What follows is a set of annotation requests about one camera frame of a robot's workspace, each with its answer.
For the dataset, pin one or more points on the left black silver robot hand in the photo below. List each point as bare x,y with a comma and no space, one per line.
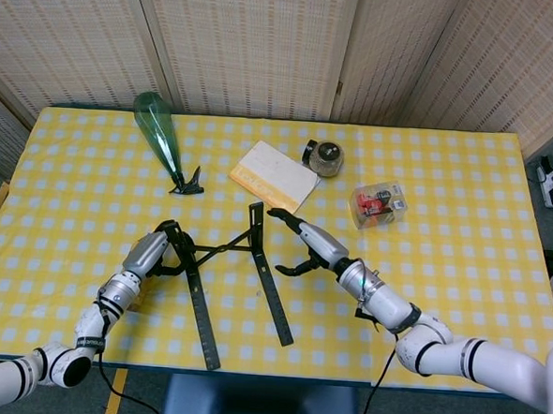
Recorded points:
144,253

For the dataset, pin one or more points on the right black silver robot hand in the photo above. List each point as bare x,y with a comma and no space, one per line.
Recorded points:
326,245

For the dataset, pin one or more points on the black folding stand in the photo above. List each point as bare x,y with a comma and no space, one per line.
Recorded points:
204,315

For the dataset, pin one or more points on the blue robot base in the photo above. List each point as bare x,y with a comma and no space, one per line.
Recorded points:
259,405

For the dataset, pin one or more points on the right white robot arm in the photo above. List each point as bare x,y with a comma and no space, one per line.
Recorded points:
437,339

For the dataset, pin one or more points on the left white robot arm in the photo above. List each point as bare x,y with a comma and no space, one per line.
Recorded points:
116,296

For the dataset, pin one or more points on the yellow tea bottle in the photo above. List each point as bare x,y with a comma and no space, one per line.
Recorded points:
137,301

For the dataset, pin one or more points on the clear box with red contents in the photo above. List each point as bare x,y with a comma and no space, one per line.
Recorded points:
377,206

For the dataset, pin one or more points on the yellow white book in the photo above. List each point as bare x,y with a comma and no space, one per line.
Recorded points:
276,174

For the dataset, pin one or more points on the glass jar with black lid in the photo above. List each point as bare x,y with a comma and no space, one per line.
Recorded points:
326,158

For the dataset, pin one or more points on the green spray bottle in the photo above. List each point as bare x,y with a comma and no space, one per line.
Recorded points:
159,131

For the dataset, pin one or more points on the yellow white checkered tablecloth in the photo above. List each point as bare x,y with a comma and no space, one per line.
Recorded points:
447,180

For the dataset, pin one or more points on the brass screen hinge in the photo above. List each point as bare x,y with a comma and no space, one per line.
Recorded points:
339,88

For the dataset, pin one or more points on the beige woven folding screen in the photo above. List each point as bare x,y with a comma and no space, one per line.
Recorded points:
249,41

